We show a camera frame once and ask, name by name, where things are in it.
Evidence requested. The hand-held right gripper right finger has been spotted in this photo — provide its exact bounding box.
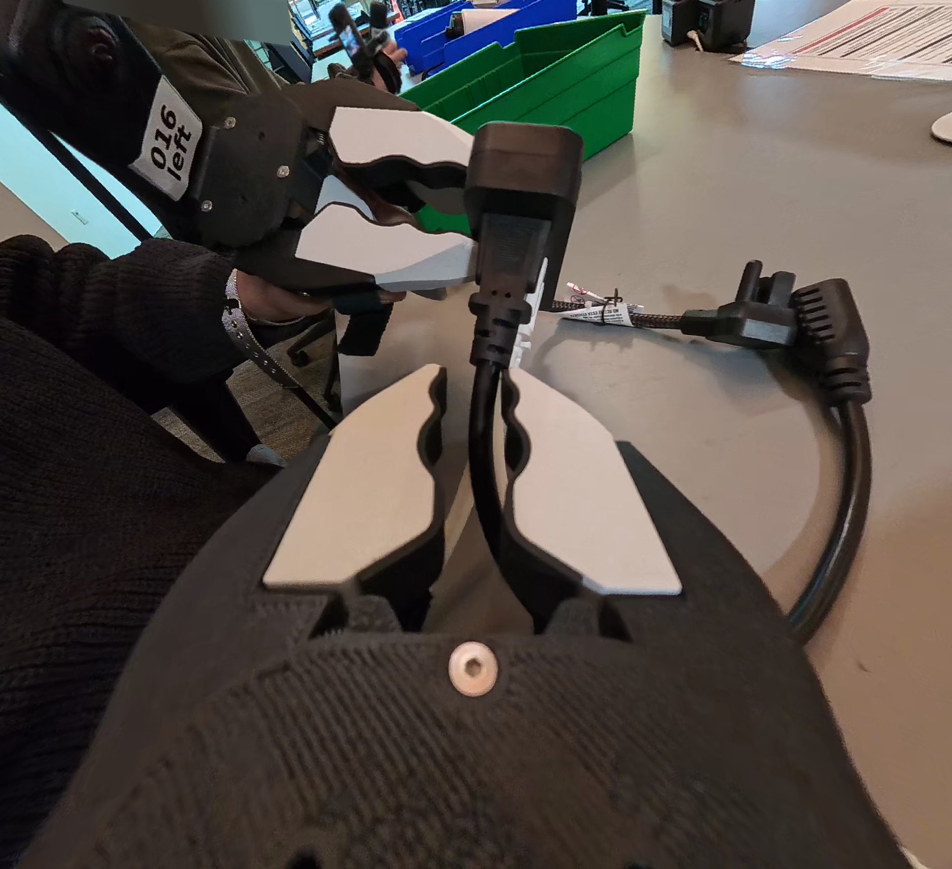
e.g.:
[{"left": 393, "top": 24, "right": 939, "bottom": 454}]
[{"left": 500, "top": 367, "right": 683, "bottom": 596}]

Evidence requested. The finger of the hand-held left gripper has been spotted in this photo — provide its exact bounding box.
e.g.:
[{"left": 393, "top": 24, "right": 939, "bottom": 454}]
[
  {"left": 326, "top": 107, "right": 477, "bottom": 213},
  {"left": 292, "top": 177, "right": 477, "bottom": 302}
]

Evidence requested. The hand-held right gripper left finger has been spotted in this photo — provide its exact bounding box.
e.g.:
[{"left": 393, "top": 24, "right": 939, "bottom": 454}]
[{"left": 264, "top": 363, "right": 447, "bottom": 591}]

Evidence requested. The black power cord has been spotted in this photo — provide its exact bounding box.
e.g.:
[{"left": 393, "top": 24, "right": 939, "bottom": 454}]
[{"left": 467, "top": 215, "right": 873, "bottom": 645}]

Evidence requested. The person's left forearm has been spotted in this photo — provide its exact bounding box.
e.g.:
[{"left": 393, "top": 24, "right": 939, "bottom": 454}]
[{"left": 0, "top": 235, "right": 242, "bottom": 383}]

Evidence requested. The grey desk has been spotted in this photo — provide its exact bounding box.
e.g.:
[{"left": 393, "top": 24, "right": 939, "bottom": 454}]
[{"left": 312, "top": 0, "right": 952, "bottom": 869}]

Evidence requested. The person's left hand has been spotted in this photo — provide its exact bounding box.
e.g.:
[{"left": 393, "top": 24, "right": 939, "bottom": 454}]
[{"left": 225, "top": 270, "right": 409, "bottom": 327}]

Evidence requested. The blue plastic bin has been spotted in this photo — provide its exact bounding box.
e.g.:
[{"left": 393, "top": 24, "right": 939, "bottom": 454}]
[
  {"left": 393, "top": 0, "right": 522, "bottom": 80},
  {"left": 442, "top": 0, "right": 580, "bottom": 67}
]

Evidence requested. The green plastic bin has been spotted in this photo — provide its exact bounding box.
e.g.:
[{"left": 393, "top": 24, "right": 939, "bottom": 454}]
[{"left": 398, "top": 10, "right": 647, "bottom": 234}]

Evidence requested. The person's torso in black sweater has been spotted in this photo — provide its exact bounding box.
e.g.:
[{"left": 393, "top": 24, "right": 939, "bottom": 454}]
[{"left": 0, "top": 319, "right": 339, "bottom": 869}]

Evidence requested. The printed paper sheet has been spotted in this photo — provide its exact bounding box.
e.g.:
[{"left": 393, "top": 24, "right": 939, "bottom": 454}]
[{"left": 730, "top": 0, "right": 952, "bottom": 80}]

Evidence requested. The grey perforated wrist strap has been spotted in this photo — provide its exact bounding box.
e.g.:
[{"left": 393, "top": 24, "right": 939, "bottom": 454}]
[{"left": 222, "top": 270, "right": 337, "bottom": 431}]

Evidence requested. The black braided cable with plug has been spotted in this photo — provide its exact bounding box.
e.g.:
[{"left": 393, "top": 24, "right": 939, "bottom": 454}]
[{"left": 554, "top": 259, "right": 800, "bottom": 351}]

